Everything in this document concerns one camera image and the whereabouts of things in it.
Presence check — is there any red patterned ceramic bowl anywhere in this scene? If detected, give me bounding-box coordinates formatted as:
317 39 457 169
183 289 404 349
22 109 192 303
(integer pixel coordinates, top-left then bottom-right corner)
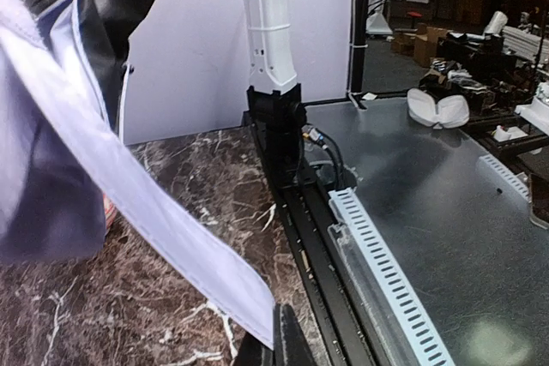
103 195 118 231

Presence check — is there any lavender folding umbrella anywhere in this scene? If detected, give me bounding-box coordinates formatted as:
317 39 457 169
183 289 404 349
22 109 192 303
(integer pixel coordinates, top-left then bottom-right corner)
1 0 275 347

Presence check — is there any black right corner post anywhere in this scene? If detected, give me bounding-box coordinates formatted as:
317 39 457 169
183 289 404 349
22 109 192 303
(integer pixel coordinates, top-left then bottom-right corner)
347 0 368 99

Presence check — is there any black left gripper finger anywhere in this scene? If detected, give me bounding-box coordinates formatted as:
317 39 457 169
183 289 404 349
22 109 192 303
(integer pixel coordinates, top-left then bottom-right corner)
273 303 317 366

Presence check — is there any white folded cloth item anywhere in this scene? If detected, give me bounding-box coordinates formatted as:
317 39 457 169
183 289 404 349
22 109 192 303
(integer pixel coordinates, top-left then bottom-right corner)
407 88 470 129

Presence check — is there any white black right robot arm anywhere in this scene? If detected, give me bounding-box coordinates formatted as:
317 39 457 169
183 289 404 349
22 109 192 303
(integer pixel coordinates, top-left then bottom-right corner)
244 0 306 188

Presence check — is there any grey slotted cable duct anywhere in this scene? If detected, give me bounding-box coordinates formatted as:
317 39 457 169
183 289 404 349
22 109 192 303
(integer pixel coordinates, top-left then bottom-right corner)
330 153 539 365

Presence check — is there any black front table rail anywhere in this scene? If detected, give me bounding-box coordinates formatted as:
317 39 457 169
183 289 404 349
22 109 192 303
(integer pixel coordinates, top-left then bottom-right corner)
242 112 390 365

